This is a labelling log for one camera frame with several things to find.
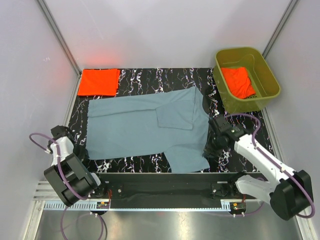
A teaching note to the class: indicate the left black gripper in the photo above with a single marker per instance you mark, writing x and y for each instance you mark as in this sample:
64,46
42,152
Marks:
83,154

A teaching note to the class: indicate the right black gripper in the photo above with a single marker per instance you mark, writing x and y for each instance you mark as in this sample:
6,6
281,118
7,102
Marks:
209,151

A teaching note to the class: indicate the grey-blue t-shirt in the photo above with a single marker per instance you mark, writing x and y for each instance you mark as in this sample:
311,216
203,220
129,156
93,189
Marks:
173,123

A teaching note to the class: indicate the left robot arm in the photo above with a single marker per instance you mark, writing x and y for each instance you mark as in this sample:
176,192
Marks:
67,175

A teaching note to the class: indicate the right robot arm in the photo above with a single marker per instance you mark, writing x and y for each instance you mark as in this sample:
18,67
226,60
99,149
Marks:
287,191

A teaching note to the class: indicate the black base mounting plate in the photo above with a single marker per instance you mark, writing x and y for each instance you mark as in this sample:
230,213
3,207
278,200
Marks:
165,177

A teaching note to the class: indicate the left orange connector box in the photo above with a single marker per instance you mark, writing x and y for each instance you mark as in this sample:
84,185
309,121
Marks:
103,205

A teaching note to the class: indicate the orange connector box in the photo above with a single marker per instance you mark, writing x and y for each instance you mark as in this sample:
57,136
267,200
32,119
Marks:
103,205
239,206

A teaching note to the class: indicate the orange t-shirt in bin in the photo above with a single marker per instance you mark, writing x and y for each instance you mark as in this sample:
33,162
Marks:
238,82

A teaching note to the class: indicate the olive green plastic bin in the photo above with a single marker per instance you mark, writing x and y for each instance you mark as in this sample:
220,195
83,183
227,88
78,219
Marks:
263,80

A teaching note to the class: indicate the right orange connector box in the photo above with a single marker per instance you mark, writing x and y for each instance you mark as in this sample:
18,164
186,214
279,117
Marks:
239,206

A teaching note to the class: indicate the folded orange t-shirt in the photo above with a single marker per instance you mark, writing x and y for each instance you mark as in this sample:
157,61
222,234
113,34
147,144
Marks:
99,82

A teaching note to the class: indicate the aluminium frame rail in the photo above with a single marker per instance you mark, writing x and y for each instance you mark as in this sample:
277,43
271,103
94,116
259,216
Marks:
166,197

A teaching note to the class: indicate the left aluminium corner post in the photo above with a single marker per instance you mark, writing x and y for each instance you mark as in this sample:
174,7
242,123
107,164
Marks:
44,8

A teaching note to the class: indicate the aluminium corner post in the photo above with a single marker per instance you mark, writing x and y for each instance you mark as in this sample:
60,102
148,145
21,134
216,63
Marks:
44,8
280,26

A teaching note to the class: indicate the right aluminium corner post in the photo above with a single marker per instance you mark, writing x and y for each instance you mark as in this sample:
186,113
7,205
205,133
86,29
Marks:
280,26

